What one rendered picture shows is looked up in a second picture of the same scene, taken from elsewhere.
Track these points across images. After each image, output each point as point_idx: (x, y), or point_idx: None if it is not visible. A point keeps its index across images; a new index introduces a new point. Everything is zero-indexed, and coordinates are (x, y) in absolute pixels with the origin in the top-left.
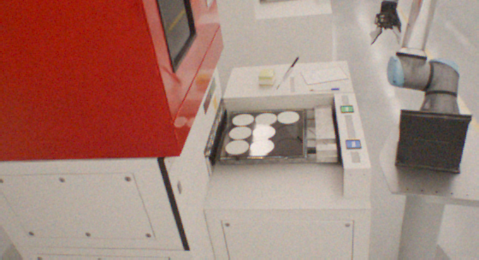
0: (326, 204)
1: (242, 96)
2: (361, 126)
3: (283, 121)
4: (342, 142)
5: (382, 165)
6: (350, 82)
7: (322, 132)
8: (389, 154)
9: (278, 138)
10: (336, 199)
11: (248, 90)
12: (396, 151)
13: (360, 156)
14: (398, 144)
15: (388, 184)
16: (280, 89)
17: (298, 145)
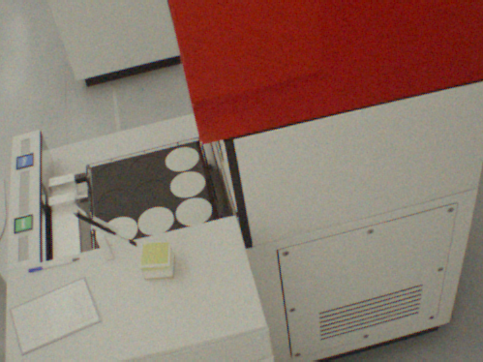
0: (71, 148)
1: (199, 226)
2: (10, 195)
3: (125, 221)
4: (37, 163)
5: (3, 212)
6: (9, 297)
7: (68, 220)
8: None
9: (127, 186)
10: (60, 156)
11: (195, 245)
12: None
13: (19, 148)
14: None
15: (4, 188)
16: (132, 257)
17: (98, 179)
